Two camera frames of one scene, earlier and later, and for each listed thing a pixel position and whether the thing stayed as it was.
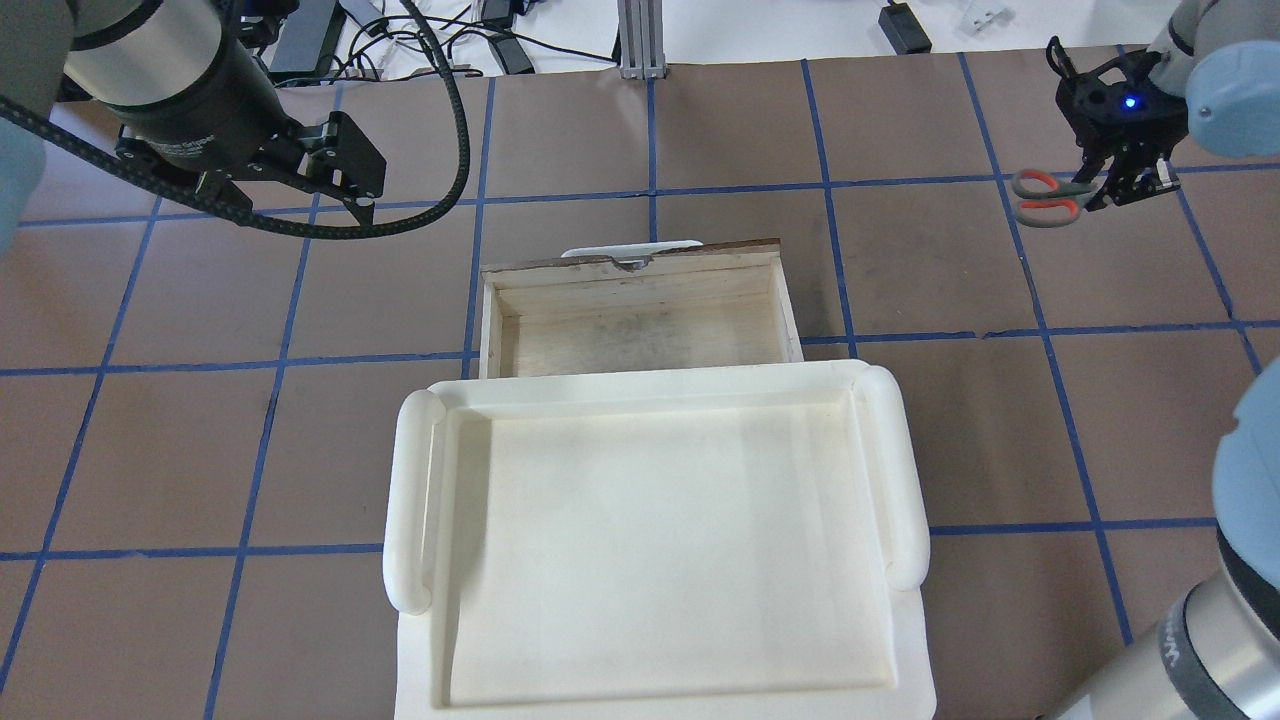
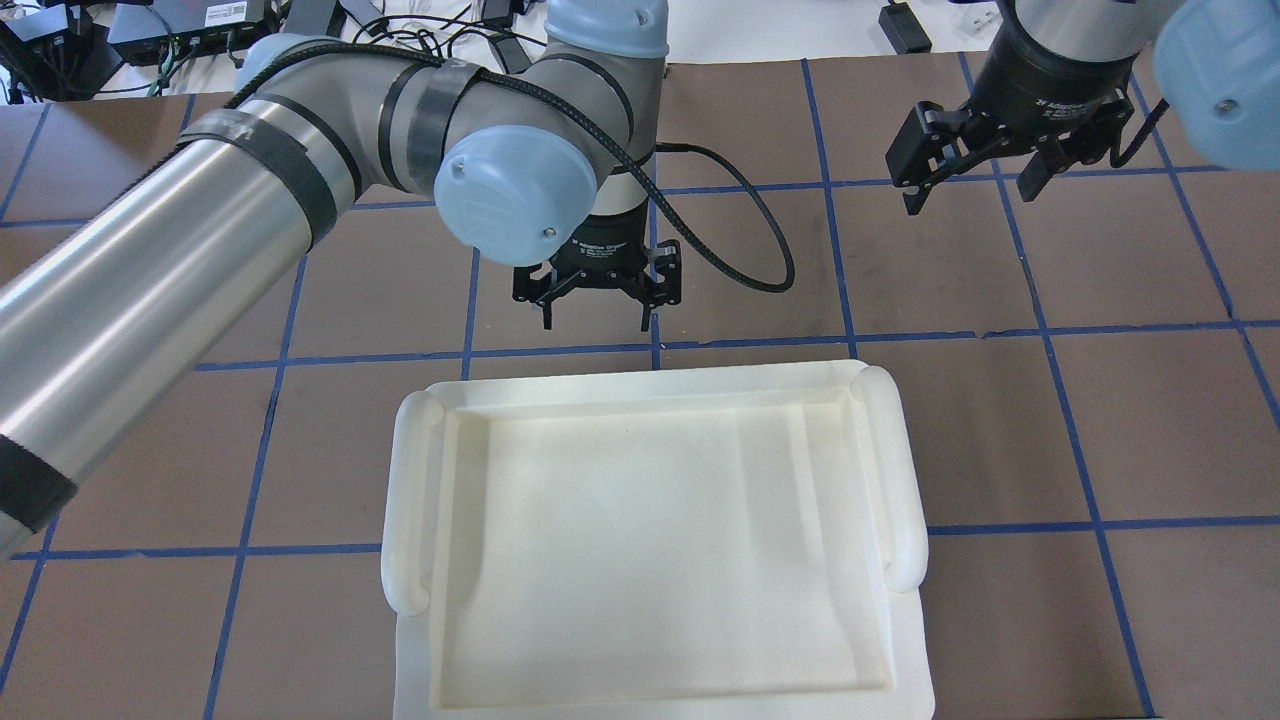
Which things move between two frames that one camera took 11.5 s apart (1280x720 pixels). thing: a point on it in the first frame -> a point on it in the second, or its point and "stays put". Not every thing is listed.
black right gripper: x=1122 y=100 -> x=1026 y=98
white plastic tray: x=741 y=542 stays put
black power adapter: x=903 y=30 stays put
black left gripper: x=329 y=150 -> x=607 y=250
